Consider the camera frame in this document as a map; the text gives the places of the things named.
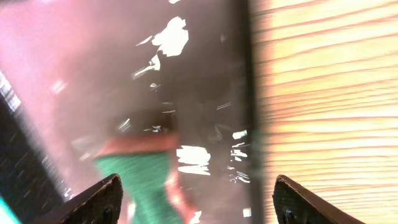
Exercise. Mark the black water tray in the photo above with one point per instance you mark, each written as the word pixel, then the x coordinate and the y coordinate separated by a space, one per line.
pixel 77 73

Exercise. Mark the teal plastic serving tray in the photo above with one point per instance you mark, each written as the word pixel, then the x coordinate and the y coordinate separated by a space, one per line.
pixel 6 214

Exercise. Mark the green sponge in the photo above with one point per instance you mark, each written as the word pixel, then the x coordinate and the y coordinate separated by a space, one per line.
pixel 147 170

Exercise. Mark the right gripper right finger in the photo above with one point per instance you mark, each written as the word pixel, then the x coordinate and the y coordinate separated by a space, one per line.
pixel 294 204

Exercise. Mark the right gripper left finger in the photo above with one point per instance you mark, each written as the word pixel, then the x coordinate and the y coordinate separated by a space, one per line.
pixel 99 204

